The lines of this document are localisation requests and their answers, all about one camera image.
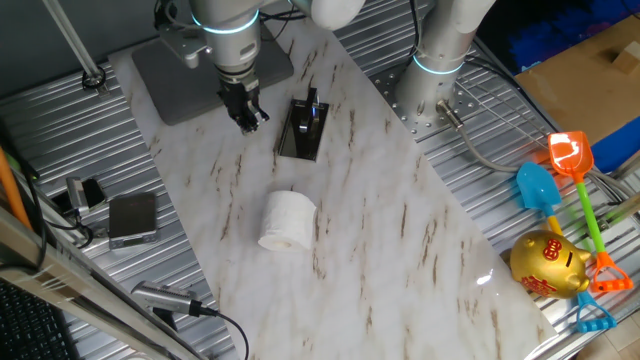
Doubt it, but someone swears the grey cable with metal connector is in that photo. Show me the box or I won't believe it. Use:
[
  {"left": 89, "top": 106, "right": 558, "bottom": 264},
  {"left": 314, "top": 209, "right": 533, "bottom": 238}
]
[{"left": 435, "top": 98, "right": 524, "bottom": 174}]

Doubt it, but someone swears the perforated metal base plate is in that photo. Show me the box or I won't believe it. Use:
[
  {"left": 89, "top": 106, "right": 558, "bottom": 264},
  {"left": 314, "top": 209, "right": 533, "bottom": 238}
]
[{"left": 372, "top": 59, "right": 481, "bottom": 144}]

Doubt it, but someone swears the black camera cable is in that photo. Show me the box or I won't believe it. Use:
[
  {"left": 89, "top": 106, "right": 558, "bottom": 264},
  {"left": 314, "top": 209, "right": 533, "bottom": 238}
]
[{"left": 189, "top": 299, "right": 251, "bottom": 360}]

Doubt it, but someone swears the marble pattern board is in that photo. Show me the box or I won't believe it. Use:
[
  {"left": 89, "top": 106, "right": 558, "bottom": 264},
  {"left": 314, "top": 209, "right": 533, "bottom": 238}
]
[{"left": 107, "top": 9, "right": 559, "bottom": 360}]

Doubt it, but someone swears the silver digital scale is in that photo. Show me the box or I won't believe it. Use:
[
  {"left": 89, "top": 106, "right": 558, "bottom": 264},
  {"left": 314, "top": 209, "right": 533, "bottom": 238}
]
[{"left": 108, "top": 192, "right": 159, "bottom": 250}]

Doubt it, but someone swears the orange green toy shovel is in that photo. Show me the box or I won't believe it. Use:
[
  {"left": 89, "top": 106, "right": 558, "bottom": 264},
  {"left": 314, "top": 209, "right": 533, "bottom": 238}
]
[{"left": 547, "top": 130, "right": 635, "bottom": 294}]

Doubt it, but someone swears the aluminium frame bar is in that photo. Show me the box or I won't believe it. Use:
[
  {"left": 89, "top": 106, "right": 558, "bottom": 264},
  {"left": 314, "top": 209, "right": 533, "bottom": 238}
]
[{"left": 0, "top": 207, "right": 206, "bottom": 360}]

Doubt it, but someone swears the blue fuzzy fabric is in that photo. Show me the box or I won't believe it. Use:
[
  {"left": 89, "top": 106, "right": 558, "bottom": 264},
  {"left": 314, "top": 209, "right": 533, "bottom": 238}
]
[{"left": 508, "top": 4, "right": 626, "bottom": 74}]

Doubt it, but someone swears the brown cardboard box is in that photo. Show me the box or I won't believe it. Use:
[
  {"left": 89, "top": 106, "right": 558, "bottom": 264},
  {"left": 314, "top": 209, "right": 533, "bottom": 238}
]
[{"left": 514, "top": 17, "right": 640, "bottom": 146}]

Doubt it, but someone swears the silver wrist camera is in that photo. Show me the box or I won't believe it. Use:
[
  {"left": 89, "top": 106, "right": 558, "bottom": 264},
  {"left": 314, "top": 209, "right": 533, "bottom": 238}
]
[{"left": 159, "top": 24, "right": 214, "bottom": 70}]

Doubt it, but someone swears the slanted metal pole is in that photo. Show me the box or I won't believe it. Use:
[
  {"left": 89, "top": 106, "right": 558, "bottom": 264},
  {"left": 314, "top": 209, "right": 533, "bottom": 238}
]
[{"left": 42, "top": 0, "right": 109, "bottom": 96}]

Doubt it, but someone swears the silver camera on mount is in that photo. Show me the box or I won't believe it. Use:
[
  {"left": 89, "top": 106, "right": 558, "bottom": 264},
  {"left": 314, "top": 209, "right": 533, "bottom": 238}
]
[{"left": 130, "top": 279, "right": 204, "bottom": 317}]

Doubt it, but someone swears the black keyboard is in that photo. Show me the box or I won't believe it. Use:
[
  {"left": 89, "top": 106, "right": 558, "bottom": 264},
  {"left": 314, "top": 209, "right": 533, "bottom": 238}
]
[{"left": 0, "top": 279, "right": 81, "bottom": 360}]

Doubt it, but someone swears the golden piggy bank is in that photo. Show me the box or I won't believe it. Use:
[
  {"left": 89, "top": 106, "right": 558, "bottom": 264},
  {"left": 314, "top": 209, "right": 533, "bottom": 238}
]
[{"left": 508, "top": 229, "right": 593, "bottom": 300}]

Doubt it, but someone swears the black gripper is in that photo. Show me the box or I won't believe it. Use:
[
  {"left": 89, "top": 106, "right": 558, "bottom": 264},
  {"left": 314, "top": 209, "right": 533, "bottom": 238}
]
[{"left": 217, "top": 77, "right": 272, "bottom": 137}]

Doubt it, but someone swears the grey fabric sleeve pad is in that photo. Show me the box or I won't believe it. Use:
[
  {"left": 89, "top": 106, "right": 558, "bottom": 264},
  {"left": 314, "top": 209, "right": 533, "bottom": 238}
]
[{"left": 130, "top": 22, "right": 295, "bottom": 126}]

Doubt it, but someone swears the blue toy shovel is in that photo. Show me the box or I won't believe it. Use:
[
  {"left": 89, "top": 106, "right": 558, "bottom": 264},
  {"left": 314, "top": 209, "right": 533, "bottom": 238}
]
[{"left": 515, "top": 161, "right": 619, "bottom": 335}]

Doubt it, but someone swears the white toilet paper roll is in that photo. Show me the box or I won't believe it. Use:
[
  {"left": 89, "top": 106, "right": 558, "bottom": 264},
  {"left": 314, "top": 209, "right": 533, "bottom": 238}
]
[{"left": 257, "top": 189, "right": 319, "bottom": 252}]

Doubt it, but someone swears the wooden block on cardboard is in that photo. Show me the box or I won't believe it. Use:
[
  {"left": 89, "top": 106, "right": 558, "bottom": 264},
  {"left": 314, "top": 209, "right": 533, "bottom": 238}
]
[{"left": 612, "top": 41, "right": 640, "bottom": 76}]

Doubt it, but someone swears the blue bag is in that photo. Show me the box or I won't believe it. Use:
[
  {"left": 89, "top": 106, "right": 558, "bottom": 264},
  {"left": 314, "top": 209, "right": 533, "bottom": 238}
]
[{"left": 589, "top": 115, "right": 640, "bottom": 175}]

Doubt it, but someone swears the orange pole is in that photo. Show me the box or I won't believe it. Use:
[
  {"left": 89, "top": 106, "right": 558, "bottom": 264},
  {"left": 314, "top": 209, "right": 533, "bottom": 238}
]
[{"left": 0, "top": 147, "right": 34, "bottom": 232}]

